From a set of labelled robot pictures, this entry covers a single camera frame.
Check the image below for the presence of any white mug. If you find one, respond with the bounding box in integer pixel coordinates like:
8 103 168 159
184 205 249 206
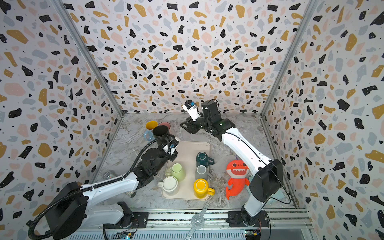
157 176 179 196

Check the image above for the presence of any aluminium corner post left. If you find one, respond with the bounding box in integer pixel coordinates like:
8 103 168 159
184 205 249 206
51 1 124 118

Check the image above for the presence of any aluminium corner post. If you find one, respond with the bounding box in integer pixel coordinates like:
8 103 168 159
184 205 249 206
51 1 124 118
261 0 319 119

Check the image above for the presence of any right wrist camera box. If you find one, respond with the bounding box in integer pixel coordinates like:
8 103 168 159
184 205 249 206
182 100 201 122

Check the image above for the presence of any dark green mug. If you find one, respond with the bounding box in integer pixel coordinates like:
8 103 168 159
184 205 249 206
196 152 215 168

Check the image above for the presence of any black corrugated cable conduit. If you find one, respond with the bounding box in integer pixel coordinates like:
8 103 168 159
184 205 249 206
27 136 173 240

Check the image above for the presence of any aluminium corner post right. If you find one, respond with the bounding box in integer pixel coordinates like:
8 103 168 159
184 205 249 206
261 0 319 119

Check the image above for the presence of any light green mug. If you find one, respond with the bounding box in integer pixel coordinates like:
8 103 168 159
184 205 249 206
166 163 186 182

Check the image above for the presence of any blue patterned mug yellow inside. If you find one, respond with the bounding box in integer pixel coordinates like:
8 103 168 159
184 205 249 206
144 121 158 141

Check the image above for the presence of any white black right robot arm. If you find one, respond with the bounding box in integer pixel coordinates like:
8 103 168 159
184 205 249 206
180 100 283 226

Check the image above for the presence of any pink mug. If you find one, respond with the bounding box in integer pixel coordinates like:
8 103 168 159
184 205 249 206
158 122 171 130

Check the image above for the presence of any red shark plush toy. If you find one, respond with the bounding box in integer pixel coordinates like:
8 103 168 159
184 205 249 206
226 160 250 200

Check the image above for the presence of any grey mug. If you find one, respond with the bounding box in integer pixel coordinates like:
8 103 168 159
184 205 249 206
195 165 209 180

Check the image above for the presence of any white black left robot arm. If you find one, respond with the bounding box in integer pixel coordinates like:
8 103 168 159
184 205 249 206
45 148 178 240

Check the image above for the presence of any metal perforated bracket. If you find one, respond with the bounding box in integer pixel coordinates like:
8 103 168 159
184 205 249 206
185 203 210 240

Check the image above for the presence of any glittery silver cylinder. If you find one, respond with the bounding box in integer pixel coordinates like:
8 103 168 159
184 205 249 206
103 171 136 198

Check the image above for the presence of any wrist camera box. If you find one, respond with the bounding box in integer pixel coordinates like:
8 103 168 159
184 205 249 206
163 136 180 155
182 100 201 122

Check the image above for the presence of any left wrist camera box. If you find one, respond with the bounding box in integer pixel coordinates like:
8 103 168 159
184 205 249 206
163 136 180 155

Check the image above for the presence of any black mug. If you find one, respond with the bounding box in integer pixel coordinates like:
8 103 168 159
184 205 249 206
152 126 171 147

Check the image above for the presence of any beige tray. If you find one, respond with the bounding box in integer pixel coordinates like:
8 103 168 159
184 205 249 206
162 141 211 201

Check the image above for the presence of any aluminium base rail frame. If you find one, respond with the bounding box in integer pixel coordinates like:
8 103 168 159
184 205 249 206
68 208 317 240

